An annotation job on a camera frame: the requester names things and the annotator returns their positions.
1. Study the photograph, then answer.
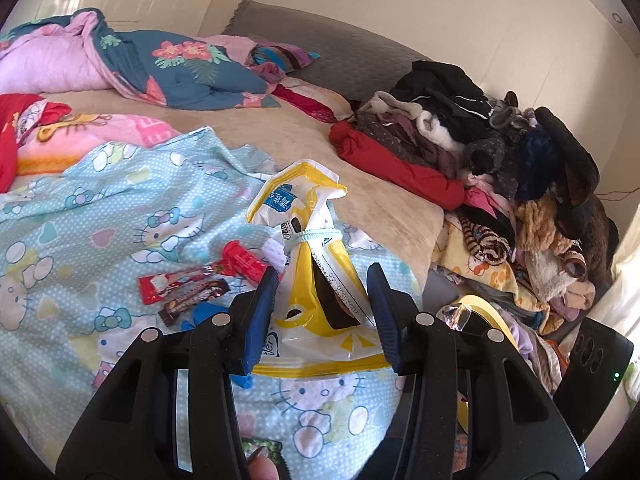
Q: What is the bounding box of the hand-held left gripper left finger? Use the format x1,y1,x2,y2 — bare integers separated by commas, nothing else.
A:
55,265,281,480

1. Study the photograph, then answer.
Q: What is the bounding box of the red printed cloth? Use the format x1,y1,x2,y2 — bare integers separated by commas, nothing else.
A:
0,94,71,193

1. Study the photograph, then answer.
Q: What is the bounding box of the red candy wrapper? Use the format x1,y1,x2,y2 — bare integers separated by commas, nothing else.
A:
139,262,228,306

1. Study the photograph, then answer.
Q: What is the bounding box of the dark blue fuzzy garment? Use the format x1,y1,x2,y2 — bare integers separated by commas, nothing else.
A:
515,127,562,202

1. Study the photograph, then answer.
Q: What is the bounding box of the red ridged plastic cylinder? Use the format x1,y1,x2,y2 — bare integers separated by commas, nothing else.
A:
221,241,267,283

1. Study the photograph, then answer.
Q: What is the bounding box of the light blue cartoon cat sheet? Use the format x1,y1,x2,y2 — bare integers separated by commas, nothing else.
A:
0,127,426,466

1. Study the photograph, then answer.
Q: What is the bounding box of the pink garment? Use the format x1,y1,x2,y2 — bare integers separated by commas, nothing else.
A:
462,180,522,222

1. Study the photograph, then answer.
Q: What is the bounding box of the yellow cartoon blanket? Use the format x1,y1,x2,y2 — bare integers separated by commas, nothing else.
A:
432,220,522,307

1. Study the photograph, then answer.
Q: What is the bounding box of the clear plastic wrapper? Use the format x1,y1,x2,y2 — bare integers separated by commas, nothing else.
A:
440,305,474,332

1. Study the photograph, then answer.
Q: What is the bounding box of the yellow rimmed black trash bin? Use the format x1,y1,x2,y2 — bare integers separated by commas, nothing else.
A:
435,295,521,441

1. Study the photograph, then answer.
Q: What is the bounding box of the tiger striped cloth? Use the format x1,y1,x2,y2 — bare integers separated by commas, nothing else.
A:
457,215,516,267

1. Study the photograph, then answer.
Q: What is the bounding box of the black jacket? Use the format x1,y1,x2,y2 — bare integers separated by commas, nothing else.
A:
390,60,497,137

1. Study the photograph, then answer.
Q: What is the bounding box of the brown chocolate bar wrapper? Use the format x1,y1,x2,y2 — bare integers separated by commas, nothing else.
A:
159,277,232,327

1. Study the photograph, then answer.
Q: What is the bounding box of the white crumpled wrapper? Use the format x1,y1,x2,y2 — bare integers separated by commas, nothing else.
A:
262,240,287,267

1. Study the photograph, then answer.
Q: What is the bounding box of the green snack packet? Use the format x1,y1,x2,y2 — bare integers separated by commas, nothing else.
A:
240,437,291,480

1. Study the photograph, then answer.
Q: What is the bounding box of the blue floral quilt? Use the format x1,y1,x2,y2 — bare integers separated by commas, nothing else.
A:
0,7,281,111

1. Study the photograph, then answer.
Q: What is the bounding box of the person's left hand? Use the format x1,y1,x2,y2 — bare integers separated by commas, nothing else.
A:
249,447,281,480

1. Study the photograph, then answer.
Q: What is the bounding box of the red and cream pillow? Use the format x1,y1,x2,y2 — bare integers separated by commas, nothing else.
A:
272,77,354,124

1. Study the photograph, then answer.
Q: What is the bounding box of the beige bed sheet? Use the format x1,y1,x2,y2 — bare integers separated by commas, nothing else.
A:
30,87,446,271

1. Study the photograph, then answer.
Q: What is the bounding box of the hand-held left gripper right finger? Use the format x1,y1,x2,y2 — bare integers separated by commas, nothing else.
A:
360,262,586,480

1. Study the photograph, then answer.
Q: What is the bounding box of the grey padded headboard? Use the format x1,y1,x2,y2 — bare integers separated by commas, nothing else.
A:
222,0,436,111

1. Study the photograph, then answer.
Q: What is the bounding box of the white fleece garment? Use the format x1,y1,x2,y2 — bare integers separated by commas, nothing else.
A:
415,109,472,152

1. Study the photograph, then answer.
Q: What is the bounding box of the white curtain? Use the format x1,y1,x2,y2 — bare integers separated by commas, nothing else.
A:
590,240,640,366

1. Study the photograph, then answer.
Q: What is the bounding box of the pink cartoon blanket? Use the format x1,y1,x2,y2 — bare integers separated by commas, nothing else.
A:
17,107,183,176

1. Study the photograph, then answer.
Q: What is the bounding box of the black furry garment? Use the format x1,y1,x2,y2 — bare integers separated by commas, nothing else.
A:
535,106,601,242

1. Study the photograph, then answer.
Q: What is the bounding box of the red folded garment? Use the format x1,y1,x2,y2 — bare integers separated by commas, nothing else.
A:
329,121,466,211

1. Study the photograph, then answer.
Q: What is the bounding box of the striped pillow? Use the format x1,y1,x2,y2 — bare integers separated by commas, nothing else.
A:
250,42,322,81

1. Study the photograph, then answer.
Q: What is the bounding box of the grey dotted garment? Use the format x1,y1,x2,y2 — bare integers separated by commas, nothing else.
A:
465,135,527,197

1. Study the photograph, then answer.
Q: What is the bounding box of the beige garment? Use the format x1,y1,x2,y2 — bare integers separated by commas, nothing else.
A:
357,91,422,122

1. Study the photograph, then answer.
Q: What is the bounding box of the yellow and white snack bag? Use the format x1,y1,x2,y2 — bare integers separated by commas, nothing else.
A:
246,159,396,378

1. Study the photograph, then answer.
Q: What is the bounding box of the dark dotted garment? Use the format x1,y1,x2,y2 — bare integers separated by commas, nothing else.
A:
355,109,451,172

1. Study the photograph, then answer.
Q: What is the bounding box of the light purple garment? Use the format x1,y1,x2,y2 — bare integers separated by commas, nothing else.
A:
500,310,539,362

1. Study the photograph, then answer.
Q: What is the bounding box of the brown plush toy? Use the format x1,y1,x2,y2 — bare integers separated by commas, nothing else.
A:
515,195,621,323

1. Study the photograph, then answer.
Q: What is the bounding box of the grey plush item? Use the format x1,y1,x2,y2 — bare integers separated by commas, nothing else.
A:
487,91,539,132

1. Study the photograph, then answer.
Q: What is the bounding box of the light blue elastic band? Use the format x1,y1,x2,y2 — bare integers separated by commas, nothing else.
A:
282,227,346,256

